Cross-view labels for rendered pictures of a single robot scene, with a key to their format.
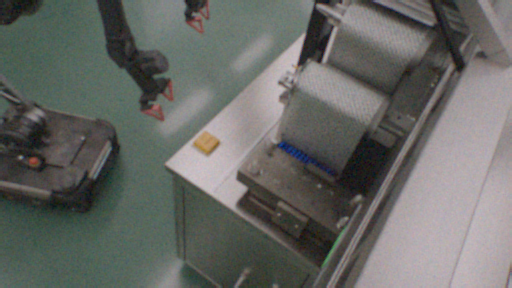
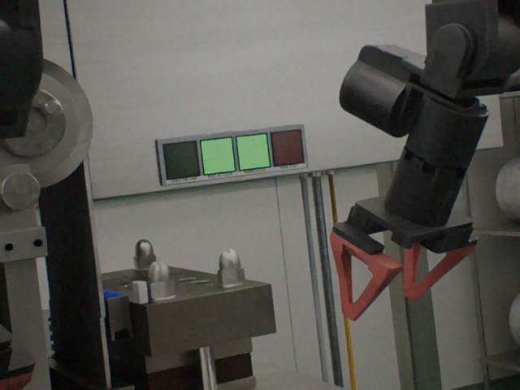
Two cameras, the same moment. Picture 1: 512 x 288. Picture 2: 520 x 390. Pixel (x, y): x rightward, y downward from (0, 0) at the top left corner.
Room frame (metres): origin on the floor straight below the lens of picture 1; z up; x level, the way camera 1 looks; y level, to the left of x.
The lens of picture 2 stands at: (1.68, 0.88, 1.21)
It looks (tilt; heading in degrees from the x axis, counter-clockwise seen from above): 3 degrees down; 221
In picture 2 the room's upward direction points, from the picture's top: 6 degrees counter-clockwise
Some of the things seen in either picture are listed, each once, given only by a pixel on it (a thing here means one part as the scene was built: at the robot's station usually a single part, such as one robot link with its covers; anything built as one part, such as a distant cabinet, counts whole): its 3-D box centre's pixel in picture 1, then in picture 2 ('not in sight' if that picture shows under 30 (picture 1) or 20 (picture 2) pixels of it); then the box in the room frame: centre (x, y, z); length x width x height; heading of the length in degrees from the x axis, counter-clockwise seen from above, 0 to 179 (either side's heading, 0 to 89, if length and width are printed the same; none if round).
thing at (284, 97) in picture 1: (285, 111); (24, 307); (0.96, -0.09, 1.05); 0.06 x 0.05 x 0.31; 65
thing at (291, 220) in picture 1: (288, 220); not in sight; (0.59, -0.16, 0.96); 0.10 x 0.03 x 0.11; 65
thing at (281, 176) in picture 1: (301, 191); (156, 303); (0.68, -0.18, 1.00); 0.40 x 0.16 x 0.06; 65
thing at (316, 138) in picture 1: (315, 139); (67, 234); (0.80, -0.19, 1.11); 0.23 x 0.01 x 0.18; 65
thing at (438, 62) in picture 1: (434, 60); not in sight; (1.01, -0.48, 1.33); 0.07 x 0.07 x 0.07; 65
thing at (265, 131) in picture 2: (335, 247); (235, 153); (0.42, -0.24, 1.18); 0.25 x 0.01 x 0.07; 155
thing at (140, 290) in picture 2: not in sight; (140, 292); (0.81, -0.06, 1.04); 0.02 x 0.01 x 0.02; 65
